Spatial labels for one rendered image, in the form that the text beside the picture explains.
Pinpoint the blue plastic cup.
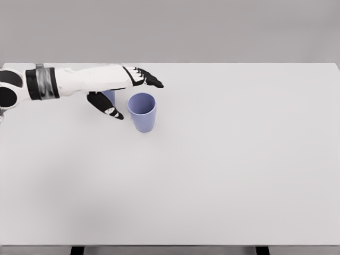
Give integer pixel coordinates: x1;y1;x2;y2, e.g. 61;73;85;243
126;92;157;133
102;90;116;105

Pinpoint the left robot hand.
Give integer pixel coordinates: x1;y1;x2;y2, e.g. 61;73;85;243
86;65;165;121

